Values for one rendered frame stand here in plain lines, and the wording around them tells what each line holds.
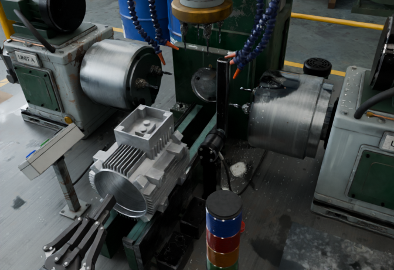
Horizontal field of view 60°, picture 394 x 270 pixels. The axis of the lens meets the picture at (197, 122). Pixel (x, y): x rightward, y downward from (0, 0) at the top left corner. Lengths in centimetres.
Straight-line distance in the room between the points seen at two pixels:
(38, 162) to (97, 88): 38
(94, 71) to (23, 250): 59
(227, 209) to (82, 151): 89
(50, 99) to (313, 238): 101
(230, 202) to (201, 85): 74
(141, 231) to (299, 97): 54
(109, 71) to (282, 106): 57
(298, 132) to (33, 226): 82
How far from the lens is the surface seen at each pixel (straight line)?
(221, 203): 57
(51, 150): 98
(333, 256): 92
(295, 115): 96
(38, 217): 120
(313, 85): 100
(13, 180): 136
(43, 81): 137
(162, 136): 87
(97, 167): 86
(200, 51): 121
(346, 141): 95
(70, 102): 135
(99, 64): 122
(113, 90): 119
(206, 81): 124
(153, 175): 82
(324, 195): 108
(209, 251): 66
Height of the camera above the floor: 166
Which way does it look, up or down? 37 degrees down
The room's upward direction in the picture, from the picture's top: 2 degrees counter-clockwise
